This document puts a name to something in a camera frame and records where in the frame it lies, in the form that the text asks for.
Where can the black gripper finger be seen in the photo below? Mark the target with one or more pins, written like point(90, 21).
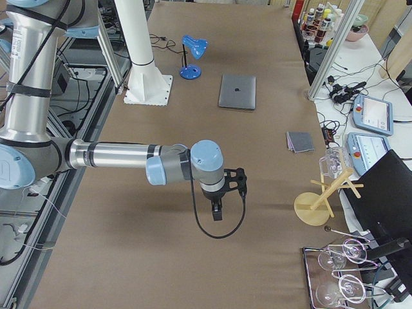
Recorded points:
point(217, 215)

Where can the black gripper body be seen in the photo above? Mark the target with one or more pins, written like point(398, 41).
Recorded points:
point(213, 195)

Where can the grey laptop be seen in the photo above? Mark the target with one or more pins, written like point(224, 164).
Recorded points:
point(238, 92)

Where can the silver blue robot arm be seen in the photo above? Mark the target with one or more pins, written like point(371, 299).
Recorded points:
point(28, 153)

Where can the wooden mug tree stand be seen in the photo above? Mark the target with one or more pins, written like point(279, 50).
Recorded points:
point(314, 209)

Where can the folded grey cloth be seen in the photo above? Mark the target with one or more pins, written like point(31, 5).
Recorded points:
point(299, 142)

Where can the clear glass mug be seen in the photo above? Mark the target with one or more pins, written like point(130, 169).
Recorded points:
point(334, 162)

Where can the clear wine glass upper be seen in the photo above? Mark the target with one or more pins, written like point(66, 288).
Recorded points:
point(336, 256)

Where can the clear wine glass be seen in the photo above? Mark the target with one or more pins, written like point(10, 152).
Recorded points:
point(336, 256)
point(343, 292)

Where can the clear wine glass lower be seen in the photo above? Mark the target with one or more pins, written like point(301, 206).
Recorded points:
point(343, 292)

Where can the blue desk lamp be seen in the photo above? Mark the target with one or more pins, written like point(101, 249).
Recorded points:
point(197, 48)

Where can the blue teach pendant near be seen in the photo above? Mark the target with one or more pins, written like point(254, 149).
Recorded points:
point(365, 150)

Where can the blue teach pendant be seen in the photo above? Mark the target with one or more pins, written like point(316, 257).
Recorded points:
point(373, 115)
point(365, 150)

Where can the black monitor back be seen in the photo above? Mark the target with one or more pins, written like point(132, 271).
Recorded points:
point(384, 206)

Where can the blue teach pendant far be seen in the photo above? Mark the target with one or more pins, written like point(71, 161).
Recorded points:
point(373, 115)

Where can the pink bowl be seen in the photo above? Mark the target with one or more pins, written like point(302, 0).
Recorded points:
point(357, 33)

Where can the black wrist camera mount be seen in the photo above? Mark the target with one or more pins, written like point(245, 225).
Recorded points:
point(235, 179)

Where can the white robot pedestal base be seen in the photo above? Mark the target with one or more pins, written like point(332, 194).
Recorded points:
point(146, 84)

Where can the wire wine glass rack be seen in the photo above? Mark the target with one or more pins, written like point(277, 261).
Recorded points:
point(333, 273)

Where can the aluminium frame post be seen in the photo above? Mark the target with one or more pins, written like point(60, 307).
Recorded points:
point(343, 29)

